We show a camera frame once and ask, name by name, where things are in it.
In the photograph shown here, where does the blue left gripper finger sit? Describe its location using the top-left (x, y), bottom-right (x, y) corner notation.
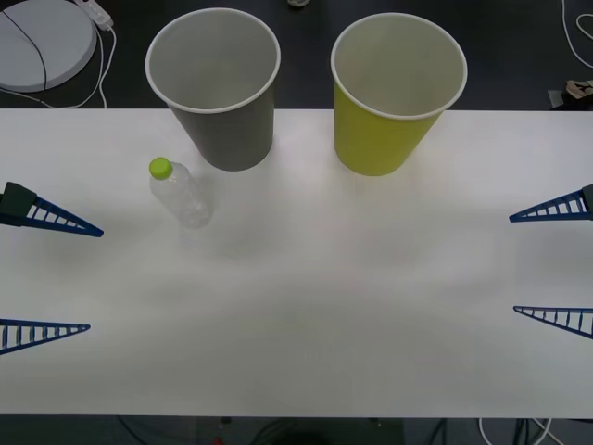
top-left (0, 182), bottom-right (105, 238)
top-left (0, 318), bottom-right (92, 357)

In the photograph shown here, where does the yellow-green plastic waste bin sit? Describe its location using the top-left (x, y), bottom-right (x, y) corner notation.
top-left (330, 12), bottom-right (469, 177)

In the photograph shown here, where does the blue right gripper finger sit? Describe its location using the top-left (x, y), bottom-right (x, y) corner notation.
top-left (512, 305), bottom-right (593, 339)
top-left (509, 183), bottom-right (593, 223)

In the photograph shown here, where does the white round floor base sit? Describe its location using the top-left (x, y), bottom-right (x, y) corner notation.
top-left (0, 4), bottom-right (98, 93)

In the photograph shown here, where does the grey plastic waste bin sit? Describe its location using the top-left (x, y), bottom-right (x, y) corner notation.
top-left (145, 7), bottom-right (283, 172)

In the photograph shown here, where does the clear bottle with green cap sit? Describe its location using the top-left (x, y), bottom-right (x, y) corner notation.
top-left (147, 157), bottom-right (216, 230)

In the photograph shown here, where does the thin black cable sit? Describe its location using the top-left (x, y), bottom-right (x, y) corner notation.
top-left (0, 8), bottom-right (49, 90)

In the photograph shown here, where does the white power strip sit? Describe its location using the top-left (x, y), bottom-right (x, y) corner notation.
top-left (76, 0), bottom-right (115, 30)

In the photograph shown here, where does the white looped cable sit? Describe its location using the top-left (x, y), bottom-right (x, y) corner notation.
top-left (561, 0), bottom-right (593, 67)

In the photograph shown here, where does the white power strip cable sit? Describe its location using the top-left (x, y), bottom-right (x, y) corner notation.
top-left (0, 26), bottom-right (118, 110)

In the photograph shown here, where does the white cable under table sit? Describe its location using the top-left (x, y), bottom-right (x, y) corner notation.
top-left (478, 416), bottom-right (562, 445)

